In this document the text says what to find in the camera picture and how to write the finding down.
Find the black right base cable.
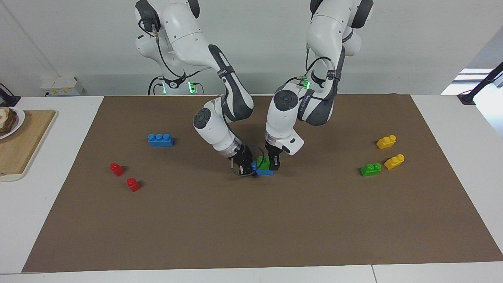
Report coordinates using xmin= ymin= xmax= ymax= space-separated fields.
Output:
xmin=148 ymin=76 xmax=164 ymax=96

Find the black camera stand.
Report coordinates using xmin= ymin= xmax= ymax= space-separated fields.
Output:
xmin=457 ymin=62 xmax=503 ymax=105

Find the toast with fried egg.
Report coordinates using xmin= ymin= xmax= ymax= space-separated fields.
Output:
xmin=0 ymin=108 xmax=18 ymax=134

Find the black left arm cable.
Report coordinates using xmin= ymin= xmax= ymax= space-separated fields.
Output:
xmin=306 ymin=44 xmax=346 ymax=85

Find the white plate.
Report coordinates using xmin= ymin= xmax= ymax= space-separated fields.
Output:
xmin=0 ymin=107 xmax=26 ymax=140

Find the yellow two-stud toy brick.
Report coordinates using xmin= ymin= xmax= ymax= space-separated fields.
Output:
xmin=384 ymin=154 xmax=405 ymax=170
xmin=376 ymin=135 xmax=397 ymax=150

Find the blue three-stud toy brick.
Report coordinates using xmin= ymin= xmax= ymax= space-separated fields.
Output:
xmin=148 ymin=134 xmax=174 ymax=147
xmin=251 ymin=161 xmax=275 ymax=176

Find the wooden cutting board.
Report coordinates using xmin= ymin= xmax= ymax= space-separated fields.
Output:
xmin=0 ymin=110 xmax=58 ymax=182

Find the black device at table edge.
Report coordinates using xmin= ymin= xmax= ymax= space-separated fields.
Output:
xmin=0 ymin=83 xmax=21 ymax=107

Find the brown table mat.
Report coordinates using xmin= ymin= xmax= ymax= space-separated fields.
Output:
xmin=22 ymin=94 xmax=503 ymax=273

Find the white wall outlet box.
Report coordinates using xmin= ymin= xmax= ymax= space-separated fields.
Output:
xmin=40 ymin=77 xmax=85 ymax=97

